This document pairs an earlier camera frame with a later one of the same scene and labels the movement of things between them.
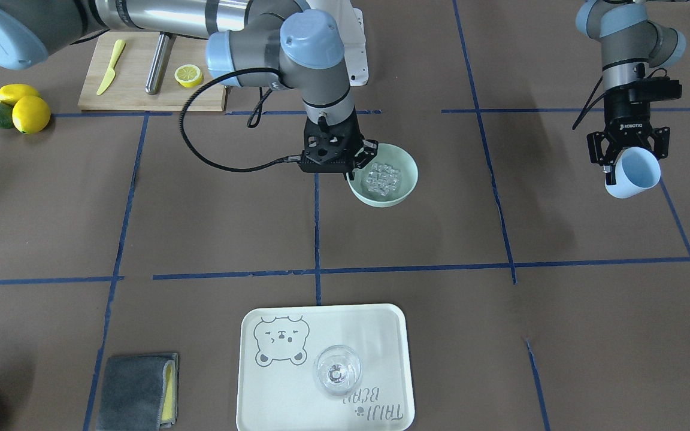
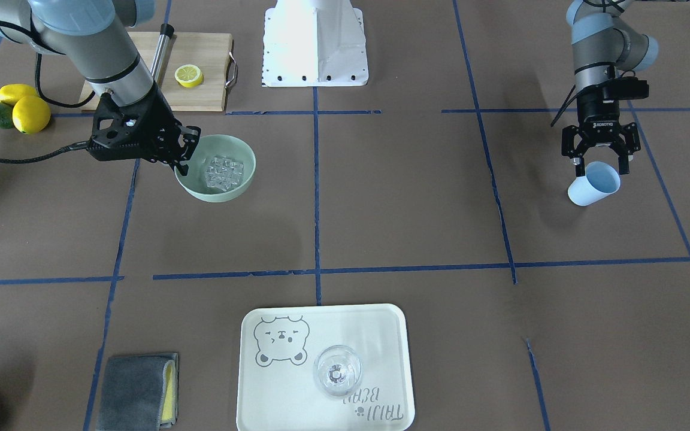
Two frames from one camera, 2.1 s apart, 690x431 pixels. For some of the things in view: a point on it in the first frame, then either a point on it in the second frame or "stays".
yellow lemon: [30, 114] stays
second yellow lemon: [8, 93] stays
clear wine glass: [337, 370] stays
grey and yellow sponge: [139, 392] stays
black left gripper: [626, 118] -> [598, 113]
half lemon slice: [188, 75] stays
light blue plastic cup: [637, 169] -> [601, 180]
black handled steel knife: [166, 43] stays
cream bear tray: [279, 346] stays
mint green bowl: [387, 179] -> [194, 183]
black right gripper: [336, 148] -> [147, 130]
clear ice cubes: [383, 179] -> [222, 173]
